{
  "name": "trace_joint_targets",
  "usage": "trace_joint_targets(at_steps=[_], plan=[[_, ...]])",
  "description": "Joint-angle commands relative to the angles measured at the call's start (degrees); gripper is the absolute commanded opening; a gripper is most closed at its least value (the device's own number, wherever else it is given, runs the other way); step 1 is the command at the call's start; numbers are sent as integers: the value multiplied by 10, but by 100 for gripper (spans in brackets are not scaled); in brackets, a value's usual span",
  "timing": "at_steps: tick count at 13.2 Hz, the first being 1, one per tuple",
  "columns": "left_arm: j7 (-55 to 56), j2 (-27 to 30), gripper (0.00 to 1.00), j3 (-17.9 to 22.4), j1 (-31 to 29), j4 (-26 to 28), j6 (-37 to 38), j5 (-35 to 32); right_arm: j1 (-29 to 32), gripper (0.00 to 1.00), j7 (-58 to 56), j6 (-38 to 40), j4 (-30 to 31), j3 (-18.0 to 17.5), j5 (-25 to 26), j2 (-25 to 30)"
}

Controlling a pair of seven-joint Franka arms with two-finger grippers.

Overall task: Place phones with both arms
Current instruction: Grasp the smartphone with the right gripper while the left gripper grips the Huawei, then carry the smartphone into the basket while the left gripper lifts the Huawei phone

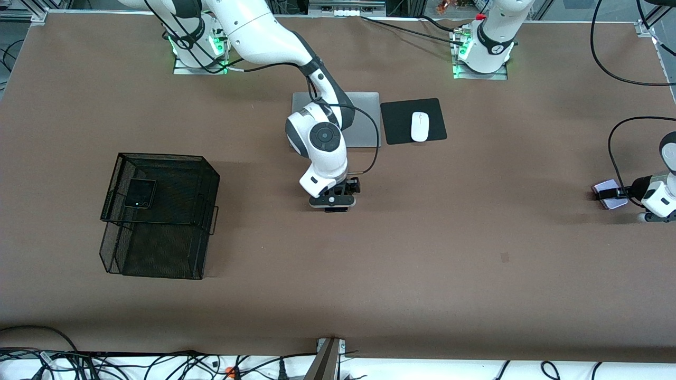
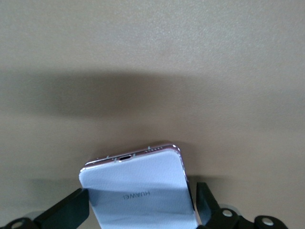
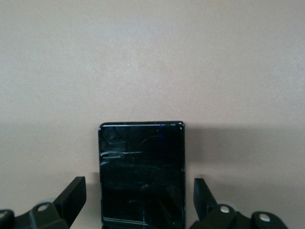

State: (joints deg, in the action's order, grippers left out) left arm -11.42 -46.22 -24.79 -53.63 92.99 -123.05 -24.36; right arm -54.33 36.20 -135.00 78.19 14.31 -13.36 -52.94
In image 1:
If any white computer mouse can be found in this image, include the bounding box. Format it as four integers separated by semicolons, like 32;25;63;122
411;111;429;143

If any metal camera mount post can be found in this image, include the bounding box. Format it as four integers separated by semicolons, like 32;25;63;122
304;338;346;380

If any short black table cable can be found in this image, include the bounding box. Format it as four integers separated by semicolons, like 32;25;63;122
420;15;456;32

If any black mouse pad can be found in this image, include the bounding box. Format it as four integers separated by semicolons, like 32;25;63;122
380;98;448;146

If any grey arched floor cable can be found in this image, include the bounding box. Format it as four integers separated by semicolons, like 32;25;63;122
0;325;80;353

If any white power strip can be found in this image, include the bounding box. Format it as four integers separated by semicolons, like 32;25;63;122
308;0;387;17

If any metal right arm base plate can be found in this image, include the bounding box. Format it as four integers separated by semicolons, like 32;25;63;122
173;21;230;75

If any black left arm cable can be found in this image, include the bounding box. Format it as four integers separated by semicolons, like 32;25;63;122
590;0;676;196

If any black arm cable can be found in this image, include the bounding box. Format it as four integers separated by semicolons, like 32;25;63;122
590;0;676;196
312;103;381;176

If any lavender flip phone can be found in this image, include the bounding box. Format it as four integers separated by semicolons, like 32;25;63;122
591;179;630;211

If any long black table cable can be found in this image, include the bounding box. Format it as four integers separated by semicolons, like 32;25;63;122
361;16;461;45

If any silver closed laptop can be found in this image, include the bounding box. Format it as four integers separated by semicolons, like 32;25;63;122
289;92;382;148

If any black two-tier mesh rack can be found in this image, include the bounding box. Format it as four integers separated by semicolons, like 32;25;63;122
99;153;221;280

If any small black flip phone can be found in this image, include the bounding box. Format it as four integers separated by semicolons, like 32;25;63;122
123;178;158;210

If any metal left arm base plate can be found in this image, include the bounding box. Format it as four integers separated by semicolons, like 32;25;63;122
452;26;509;81

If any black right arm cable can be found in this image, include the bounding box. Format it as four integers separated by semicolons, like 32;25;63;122
312;103;381;176

